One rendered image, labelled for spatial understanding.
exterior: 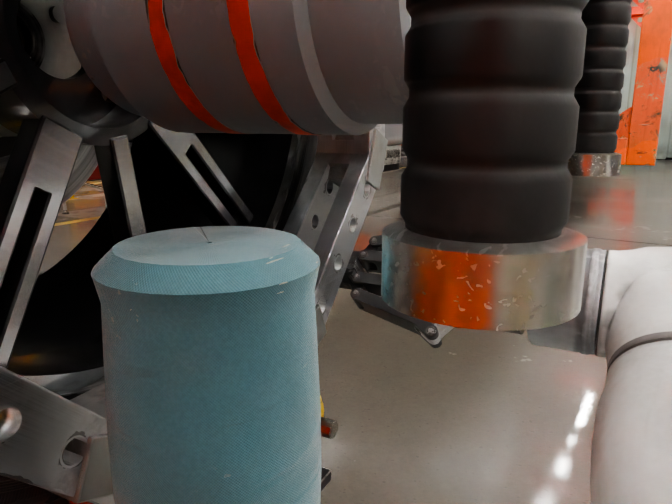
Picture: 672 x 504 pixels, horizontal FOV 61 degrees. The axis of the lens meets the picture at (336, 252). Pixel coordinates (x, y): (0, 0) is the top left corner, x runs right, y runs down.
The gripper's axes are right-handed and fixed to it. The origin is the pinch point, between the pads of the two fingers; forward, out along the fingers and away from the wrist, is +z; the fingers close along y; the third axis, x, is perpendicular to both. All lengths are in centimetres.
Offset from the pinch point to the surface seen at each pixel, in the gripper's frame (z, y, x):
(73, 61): 17.6, 3.7, 24.7
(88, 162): 22.1, 0.2, 15.2
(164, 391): -13.4, -22.3, 30.6
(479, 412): 3, 21, -111
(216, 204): 6.7, -1.5, 12.0
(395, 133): 12, 43, -25
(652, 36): -31, 284, -197
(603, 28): -24.5, 10.7, 19.2
